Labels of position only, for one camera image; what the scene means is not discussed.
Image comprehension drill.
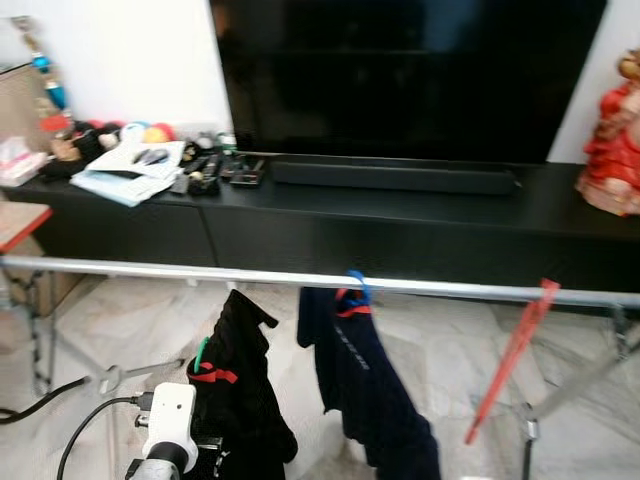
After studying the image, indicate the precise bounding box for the black garment red collar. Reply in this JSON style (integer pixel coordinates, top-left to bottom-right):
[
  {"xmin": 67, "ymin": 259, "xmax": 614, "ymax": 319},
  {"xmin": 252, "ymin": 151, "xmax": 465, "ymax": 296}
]
[{"xmin": 186, "ymin": 288, "xmax": 299, "ymax": 480}]

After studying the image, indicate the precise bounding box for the blue and red clothes hanger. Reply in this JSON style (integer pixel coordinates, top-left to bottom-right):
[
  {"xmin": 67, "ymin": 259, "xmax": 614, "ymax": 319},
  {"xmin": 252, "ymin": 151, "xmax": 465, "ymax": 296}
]
[{"xmin": 335, "ymin": 268, "xmax": 373, "ymax": 319}]

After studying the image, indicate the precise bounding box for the navy t-shirt white print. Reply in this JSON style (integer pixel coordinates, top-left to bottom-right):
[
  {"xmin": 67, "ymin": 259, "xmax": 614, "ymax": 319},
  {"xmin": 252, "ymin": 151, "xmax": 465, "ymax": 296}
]
[{"xmin": 297, "ymin": 287, "xmax": 442, "ymax": 480}]

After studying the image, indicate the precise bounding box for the silver clothes rack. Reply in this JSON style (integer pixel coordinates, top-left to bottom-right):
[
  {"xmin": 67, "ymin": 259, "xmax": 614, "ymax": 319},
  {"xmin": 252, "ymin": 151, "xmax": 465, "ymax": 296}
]
[{"xmin": 0, "ymin": 255, "xmax": 640, "ymax": 480}]

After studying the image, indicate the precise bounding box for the black remote control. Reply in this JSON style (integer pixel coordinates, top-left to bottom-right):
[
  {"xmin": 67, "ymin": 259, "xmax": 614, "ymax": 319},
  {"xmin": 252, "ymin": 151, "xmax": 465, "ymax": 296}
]
[{"xmin": 172, "ymin": 150, "xmax": 223, "ymax": 196}]

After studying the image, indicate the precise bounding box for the small black box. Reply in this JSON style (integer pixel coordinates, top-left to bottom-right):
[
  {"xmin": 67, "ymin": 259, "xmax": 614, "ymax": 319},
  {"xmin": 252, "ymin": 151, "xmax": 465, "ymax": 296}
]
[{"xmin": 222, "ymin": 155, "xmax": 266, "ymax": 188}]

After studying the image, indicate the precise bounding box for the white paper stack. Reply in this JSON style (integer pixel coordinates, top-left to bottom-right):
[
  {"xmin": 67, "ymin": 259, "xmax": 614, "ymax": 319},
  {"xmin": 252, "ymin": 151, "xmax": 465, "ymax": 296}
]
[{"xmin": 70, "ymin": 140, "xmax": 186, "ymax": 208}]

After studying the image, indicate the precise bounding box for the black tv console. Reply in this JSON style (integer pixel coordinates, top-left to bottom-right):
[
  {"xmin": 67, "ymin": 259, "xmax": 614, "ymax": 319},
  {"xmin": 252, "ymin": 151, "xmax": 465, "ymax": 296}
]
[{"xmin": 0, "ymin": 150, "xmax": 640, "ymax": 293}]

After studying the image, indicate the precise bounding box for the black computer mouse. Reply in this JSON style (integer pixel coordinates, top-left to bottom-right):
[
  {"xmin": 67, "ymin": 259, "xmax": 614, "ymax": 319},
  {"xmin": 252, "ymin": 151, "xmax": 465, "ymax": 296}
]
[{"xmin": 132, "ymin": 148, "xmax": 171, "ymax": 166}]

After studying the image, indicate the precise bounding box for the orange red round toy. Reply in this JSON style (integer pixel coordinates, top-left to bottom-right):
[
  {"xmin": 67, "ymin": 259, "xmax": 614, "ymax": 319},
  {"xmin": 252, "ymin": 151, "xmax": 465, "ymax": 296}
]
[{"xmin": 143, "ymin": 122, "xmax": 176, "ymax": 144}]

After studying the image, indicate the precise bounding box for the black soundbar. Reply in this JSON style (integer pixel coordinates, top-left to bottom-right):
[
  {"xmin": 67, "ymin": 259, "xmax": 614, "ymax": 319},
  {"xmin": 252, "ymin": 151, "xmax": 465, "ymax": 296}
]
[{"xmin": 268, "ymin": 158, "xmax": 521, "ymax": 196}]

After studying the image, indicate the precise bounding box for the black mouse plush toy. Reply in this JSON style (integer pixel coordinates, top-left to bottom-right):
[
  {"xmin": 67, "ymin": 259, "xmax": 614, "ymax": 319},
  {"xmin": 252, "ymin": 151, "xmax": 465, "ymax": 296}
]
[{"xmin": 75, "ymin": 120, "xmax": 126, "ymax": 166}]

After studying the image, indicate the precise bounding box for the glass jar red lid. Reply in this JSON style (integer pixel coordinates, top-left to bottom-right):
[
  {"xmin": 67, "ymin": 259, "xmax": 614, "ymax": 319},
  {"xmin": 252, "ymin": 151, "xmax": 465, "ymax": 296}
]
[{"xmin": 48, "ymin": 115, "xmax": 83, "ymax": 161}]

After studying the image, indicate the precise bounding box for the pink tissue pack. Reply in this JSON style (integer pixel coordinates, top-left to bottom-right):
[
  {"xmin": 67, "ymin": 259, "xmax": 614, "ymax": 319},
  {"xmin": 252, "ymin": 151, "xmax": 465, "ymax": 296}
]
[{"xmin": 0, "ymin": 137, "xmax": 49, "ymax": 188}]

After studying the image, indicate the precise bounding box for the red laughing buddha statue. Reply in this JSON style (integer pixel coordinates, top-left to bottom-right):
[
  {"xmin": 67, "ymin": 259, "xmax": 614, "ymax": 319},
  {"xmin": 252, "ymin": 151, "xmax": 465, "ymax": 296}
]
[{"xmin": 575, "ymin": 50, "xmax": 640, "ymax": 216}]

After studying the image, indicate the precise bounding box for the gold trophy blue ball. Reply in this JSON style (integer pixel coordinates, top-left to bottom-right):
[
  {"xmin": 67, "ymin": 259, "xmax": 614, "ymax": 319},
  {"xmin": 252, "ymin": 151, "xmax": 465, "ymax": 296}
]
[{"xmin": 10, "ymin": 15, "xmax": 73, "ymax": 119}]

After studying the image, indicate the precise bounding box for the light wooden cabinet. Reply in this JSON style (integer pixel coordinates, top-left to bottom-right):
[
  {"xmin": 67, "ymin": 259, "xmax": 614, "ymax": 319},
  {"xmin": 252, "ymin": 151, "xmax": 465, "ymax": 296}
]
[{"xmin": 0, "ymin": 62, "xmax": 51, "ymax": 151}]

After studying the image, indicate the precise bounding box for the black television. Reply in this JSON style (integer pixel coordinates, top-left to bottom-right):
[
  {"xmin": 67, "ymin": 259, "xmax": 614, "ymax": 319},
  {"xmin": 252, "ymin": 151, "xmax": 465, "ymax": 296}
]
[{"xmin": 208, "ymin": 0, "xmax": 609, "ymax": 164}]

